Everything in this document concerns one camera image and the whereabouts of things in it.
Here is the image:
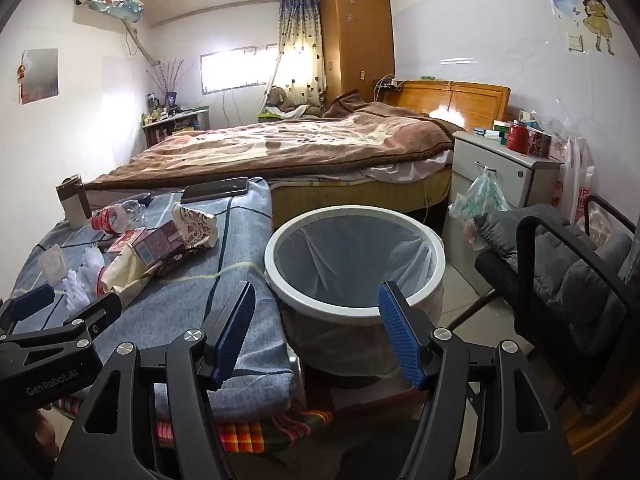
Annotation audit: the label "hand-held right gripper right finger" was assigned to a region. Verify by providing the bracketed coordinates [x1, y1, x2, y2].
[377, 280, 588, 480]

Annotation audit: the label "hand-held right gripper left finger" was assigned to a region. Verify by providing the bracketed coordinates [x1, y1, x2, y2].
[52, 280, 257, 480]

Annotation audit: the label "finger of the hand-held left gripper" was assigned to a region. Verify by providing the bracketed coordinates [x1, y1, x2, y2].
[0, 282, 56, 332]
[0, 291, 124, 350]

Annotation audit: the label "white foam net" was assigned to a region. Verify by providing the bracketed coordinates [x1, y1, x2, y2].
[62, 247, 107, 314]

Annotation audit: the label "cream paper bag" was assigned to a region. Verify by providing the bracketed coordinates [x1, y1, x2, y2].
[100, 245, 162, 309]

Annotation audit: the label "white round trash bin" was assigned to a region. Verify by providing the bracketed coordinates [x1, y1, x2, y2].
[264, 205, 446, 378]

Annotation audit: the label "purple drink carton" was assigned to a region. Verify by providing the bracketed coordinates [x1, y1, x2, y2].
[145, 222, 195, 267]

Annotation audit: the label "crushed patterned paper cup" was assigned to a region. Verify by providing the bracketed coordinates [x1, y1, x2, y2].
[171, 203, 219, 252]

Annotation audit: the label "clear plastic lid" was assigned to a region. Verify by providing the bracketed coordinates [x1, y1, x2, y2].
[39, 244, 66, 284]

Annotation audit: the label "red and white milk carton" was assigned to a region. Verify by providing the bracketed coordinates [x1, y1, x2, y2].
[106, 227, 149, 257]

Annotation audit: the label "clear bin liner bag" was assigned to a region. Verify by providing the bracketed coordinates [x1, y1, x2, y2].
[277, 220, 443, 376]

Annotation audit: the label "colourful plaid cloth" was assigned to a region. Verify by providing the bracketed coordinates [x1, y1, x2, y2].
[57, 394, 334, 455]

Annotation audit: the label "clear plastic bottle red label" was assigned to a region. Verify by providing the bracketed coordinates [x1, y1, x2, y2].
[90, 199, 151, 235]

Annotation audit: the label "white and brown tumbler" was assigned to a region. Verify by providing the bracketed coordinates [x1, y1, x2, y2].
[56, 175, 94, 231]

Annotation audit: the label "black smartphone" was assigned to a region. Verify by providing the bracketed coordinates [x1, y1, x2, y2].
[180, 177, 250, 205]

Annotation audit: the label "bed mattress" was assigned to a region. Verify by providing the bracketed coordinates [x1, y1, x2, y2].
[270, 157, 454, 217]

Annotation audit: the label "black office chair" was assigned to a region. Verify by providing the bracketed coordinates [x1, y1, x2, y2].
[472, 194, 640, 413]

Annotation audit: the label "green printed plastic bag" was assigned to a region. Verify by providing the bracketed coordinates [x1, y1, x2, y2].
[448, 167, 511, 251]

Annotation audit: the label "white nightstand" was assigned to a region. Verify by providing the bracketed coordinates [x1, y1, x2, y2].
[440, 131, 564, 261]

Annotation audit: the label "bed with brown blanket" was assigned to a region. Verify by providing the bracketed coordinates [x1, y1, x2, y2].
[82, 91, 455, 193]

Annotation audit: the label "cluttered desk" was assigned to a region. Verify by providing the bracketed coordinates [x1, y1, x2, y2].
[142, 106, 211, 149]

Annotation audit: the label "red can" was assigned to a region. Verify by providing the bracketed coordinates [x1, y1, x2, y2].
[506, 121, 531, 155]
[528, 129, 554, 159]

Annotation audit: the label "white and red plastic bag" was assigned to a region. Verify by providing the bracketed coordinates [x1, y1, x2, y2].
[556, 136, 599, 231]

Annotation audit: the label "brown teddy bear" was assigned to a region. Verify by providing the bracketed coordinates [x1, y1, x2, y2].
[264, 86, 292, 112]

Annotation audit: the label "wooden headboard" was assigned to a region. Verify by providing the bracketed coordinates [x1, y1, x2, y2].
[375, 79, 512, 132]

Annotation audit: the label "decorative branches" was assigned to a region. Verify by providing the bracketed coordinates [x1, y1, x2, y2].
[147, 60, 194, 103]

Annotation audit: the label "window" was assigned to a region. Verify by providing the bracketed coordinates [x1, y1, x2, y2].
[201, 47, 279, 95]

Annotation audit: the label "air conditioner pipe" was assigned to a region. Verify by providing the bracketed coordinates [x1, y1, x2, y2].
[122, 20, 162, 67]

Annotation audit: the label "patterned curtain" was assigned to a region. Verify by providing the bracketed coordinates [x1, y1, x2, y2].
[264, 0, 329, 112]

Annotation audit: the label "wooden wardrobe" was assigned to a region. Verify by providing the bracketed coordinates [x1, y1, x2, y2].
[320, 0, 396, 107]

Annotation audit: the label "silver wall sheet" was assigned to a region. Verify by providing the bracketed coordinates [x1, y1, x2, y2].
[21, 49, 60, 106]

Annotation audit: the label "cartoon wall sticker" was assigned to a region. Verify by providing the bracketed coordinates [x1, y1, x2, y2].
[544, 0, 622, 56]

